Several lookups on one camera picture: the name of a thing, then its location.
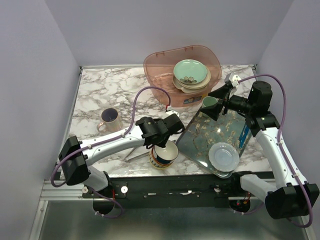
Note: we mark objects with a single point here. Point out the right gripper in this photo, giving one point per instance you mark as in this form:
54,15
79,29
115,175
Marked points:
213,111

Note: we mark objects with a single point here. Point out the cream divided plate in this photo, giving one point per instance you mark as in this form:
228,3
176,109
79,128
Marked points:
184,89

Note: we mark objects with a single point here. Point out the colourful striped bowl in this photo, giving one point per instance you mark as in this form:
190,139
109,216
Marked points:
163,157

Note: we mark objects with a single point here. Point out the green plate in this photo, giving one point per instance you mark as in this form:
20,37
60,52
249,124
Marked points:
190,72

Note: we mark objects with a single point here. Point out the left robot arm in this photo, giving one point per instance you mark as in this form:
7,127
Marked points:
77,157

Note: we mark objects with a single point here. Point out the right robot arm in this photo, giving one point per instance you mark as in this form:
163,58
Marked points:
292,195

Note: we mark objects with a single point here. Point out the pink transparent plastic bin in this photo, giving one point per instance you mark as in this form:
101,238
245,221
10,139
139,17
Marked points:
159,71

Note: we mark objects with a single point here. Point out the green plastic cup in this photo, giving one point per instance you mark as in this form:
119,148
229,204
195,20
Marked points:
208,101

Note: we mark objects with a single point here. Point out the floral blossom tray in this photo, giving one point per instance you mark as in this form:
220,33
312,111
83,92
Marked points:
200,134

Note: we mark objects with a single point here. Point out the blue metallic fork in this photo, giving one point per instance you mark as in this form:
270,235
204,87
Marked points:
243,136

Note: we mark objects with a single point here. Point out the light blue saucer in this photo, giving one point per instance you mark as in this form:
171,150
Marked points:
223,157

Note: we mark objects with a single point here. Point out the metal tongs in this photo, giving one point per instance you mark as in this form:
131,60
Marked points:
136,154

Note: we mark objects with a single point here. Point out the iridescent pink mug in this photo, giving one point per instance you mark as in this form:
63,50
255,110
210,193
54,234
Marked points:
110,121

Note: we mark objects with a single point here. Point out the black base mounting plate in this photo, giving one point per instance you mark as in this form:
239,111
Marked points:
170,191

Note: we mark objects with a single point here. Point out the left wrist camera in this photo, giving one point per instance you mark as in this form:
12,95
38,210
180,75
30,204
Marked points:
169,111

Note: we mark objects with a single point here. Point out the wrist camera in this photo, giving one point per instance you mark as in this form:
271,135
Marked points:
169,111
232,80

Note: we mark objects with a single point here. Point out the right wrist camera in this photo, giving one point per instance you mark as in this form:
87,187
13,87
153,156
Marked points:
232,80

